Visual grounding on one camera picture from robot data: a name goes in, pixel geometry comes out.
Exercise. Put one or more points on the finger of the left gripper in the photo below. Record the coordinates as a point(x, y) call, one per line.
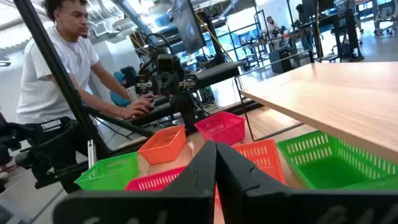
point(164, 85)
point(174, 85)

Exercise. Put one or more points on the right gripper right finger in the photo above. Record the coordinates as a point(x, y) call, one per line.
point(264, 205)

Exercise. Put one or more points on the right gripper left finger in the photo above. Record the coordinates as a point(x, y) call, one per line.
point(174, 205)

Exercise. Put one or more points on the red plastic basket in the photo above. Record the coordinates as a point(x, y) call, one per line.
point(220, 129)
point(152, 183)

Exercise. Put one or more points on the orange plastic basket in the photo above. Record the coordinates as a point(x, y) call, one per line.
point(161, 146)
point(264, 158)

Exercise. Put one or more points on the green plastic basket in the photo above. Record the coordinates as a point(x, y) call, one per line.
point(326, 171)
point(105, 177)

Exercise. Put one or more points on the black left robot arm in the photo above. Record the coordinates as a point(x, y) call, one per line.
point(186, 109)

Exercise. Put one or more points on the wooden shelf with black legs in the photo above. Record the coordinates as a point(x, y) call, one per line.
point(326, 93)

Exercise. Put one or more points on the black keyboard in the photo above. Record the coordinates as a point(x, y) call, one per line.
point(161, 109)

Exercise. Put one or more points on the teal chair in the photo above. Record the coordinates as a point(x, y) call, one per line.
point(119, 96)

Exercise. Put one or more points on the black desk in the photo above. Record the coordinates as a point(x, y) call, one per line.
point(217, 73)

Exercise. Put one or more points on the black computer monitor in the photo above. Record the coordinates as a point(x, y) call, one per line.
point(186, 28)

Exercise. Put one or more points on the person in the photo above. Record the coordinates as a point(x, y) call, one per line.
point(34, 93)
point(273, 29)

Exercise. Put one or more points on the black cabinet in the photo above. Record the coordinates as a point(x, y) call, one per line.
point(281, 62)

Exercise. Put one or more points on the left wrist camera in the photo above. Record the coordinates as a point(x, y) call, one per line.
point(164, 63)

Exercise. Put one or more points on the silver metal bracket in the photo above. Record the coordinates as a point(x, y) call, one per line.
point(91, 155)

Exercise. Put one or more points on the black aluminium frame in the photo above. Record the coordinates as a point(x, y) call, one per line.
point(59, 71)

